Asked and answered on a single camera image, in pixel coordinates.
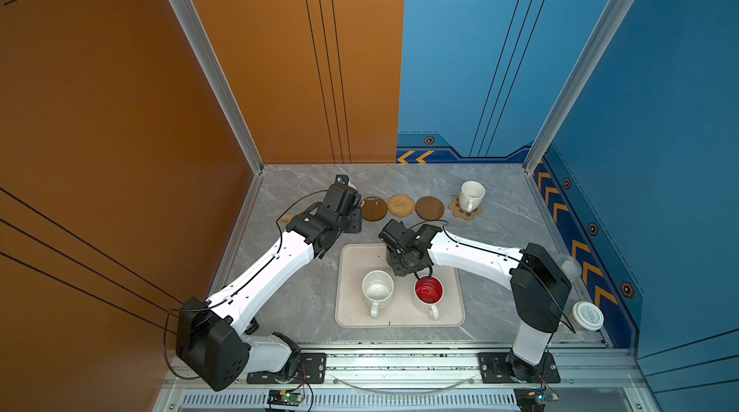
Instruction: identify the red interior white mug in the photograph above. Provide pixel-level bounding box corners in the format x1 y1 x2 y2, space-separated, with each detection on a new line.
413 276 444 321

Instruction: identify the white ribbed mug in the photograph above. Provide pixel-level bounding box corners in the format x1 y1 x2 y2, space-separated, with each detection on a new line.
361 270 395 320

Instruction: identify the cream white mug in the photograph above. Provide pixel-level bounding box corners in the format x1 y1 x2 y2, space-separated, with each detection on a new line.
458 181 486 213

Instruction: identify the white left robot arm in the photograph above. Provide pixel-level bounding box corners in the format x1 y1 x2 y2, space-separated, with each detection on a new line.
175 174 362 392

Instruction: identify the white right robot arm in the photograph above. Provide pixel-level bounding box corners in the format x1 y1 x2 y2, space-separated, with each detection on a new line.
378 219 573 382

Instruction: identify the glossy dark brown coaster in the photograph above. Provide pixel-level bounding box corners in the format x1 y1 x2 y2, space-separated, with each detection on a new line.
362 196 388 221

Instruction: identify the round woven rattan coaster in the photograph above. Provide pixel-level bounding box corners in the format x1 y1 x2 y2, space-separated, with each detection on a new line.
387 194 415 218

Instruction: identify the round brown wooden coaster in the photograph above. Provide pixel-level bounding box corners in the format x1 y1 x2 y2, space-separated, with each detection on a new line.
415 196 446 221

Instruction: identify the beige serving tray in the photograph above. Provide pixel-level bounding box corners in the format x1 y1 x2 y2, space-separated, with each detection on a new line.
335 244 466 328

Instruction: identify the cork paw print coaster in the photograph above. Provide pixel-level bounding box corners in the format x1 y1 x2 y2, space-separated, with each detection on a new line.
448 196 483 221

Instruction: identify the clear glass cup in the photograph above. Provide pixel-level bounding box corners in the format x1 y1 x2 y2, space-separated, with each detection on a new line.
560 254 582 284

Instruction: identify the white lidded jar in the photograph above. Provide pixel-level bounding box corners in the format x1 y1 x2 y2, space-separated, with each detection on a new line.
572 301 605 332

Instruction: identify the green circuit board left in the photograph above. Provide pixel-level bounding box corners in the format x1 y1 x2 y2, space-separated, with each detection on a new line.
266 390 306 412

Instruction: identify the circuit board right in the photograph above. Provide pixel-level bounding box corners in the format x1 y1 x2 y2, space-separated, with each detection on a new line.
514 389 559 412

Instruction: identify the aluminium front rail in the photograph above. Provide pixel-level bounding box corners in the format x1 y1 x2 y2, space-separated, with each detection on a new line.
153 344 660 411

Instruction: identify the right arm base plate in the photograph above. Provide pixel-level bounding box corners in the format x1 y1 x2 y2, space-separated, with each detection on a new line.
477 352 561 384

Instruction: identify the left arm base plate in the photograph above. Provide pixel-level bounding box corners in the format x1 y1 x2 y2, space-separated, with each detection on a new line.
246 352 326 385

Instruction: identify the aluminium corner post left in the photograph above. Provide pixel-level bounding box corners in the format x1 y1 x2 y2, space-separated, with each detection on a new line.
167 0 264 175

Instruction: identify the aluminium corner post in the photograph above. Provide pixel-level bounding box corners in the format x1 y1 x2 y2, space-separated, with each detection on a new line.
523 0 635 175
167 0 264 175

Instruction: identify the aluminium corner post right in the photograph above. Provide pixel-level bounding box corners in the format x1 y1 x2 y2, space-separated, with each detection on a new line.
523 0 635 175

